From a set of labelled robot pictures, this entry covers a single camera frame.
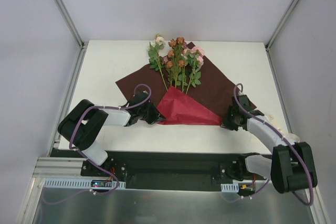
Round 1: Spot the dark red wrapping cloth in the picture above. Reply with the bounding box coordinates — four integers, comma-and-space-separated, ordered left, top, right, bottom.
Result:
116, 56, 240, 126

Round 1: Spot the orange brown rose stem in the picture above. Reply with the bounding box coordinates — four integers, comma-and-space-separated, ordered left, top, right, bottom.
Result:
165, 37, 187, 91

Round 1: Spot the mauve rose stem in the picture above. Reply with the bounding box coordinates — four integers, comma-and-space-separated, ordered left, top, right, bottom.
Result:
162, 49, 179, 88

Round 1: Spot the white rose stem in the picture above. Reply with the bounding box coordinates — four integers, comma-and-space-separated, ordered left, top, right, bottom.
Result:
148, 34, 167, 91

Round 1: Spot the small pink rose stem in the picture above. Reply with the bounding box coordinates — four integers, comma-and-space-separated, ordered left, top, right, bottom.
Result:
186, 46, 205, 94

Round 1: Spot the light pink rose stem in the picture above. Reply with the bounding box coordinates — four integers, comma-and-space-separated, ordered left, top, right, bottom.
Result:
181, 49, 195, 94

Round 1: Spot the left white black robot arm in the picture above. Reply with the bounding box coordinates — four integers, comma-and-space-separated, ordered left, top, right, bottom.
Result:
57, 91, 166, 176

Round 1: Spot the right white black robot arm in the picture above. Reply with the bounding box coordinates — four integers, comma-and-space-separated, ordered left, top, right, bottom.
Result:
221, 95, 318, 194

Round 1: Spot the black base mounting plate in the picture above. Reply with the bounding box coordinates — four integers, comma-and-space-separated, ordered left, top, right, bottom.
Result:
80, 151, 239, 191

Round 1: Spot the cream printed ribbon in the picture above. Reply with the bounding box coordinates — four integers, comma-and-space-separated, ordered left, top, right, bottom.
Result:
265, 114, 301, 143

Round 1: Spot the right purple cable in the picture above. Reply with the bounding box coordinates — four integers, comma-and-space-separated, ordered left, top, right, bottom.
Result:
223, 83, 316, 206

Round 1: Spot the purple cable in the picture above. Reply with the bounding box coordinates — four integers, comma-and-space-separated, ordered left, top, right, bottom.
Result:
223, 83, 316, 206
41, 83, 152, 205

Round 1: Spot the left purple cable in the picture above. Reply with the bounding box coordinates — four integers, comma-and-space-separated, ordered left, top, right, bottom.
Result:
41, 83, 152, 205

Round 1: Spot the right white cable duct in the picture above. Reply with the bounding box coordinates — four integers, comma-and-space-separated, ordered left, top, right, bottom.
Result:
220, 183, 239, 193

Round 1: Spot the white cable duct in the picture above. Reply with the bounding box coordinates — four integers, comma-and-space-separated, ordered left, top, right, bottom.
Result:
220, 183, 239, 193
44, 178, 126, 190

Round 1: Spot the aluminium front rail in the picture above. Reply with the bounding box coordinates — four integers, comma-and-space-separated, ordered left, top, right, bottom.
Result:
33, 155, 318, 183

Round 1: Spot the left white cable duct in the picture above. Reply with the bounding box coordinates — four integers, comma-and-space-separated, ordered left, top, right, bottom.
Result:
44, 178, 126, 190

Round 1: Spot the left aluminium frame post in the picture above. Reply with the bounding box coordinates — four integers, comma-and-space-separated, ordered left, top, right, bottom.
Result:
40, 0, 86, 49

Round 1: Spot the aluminium frame post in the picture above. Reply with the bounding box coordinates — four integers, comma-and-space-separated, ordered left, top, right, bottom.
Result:
265, 0, 301, 52
40, 0, 86, 49

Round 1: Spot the right aluminium frame post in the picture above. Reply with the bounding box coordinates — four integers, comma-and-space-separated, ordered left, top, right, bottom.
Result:
265, 0, 301, 52

